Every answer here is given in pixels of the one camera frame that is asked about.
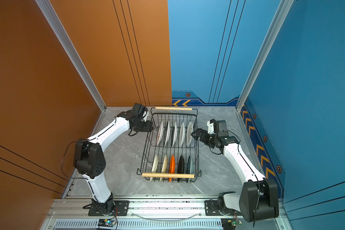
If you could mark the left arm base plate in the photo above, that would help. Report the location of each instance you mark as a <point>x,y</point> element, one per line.
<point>118,208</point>

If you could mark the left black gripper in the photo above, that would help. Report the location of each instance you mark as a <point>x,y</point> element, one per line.
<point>149,127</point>

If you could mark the black wire dish rack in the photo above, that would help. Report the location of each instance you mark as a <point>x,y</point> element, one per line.
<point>178,114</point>

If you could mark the aluminium mounting rail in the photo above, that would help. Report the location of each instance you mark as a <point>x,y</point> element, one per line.
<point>151,212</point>

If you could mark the grey green plate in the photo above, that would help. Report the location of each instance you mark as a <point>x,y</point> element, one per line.
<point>189,167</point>

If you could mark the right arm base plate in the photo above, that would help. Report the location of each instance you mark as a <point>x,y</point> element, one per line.
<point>218,208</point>

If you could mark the circuit board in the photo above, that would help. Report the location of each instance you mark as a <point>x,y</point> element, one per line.
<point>107,224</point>
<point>230,224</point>

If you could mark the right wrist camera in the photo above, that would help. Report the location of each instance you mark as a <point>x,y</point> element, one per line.
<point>210,125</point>

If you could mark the right circuit board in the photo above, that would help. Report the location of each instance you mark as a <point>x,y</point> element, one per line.
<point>230,224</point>

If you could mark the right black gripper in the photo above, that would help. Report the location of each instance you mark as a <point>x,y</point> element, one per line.
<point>204,133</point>

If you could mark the orange plate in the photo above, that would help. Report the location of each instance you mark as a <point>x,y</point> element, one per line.
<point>172,165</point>

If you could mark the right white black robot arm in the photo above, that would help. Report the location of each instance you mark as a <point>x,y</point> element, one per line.
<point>258,199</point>

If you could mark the cream plate with black flowers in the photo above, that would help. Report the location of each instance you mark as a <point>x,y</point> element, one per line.
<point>155,164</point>

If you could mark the white patterned plate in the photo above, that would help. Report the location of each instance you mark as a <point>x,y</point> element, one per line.
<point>182,134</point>
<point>160,133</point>
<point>167,133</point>
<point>174,135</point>
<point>188,133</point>

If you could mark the left circuit board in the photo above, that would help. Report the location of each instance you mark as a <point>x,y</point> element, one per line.
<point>107,224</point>

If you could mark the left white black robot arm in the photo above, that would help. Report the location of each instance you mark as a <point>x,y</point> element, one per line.
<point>90,162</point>

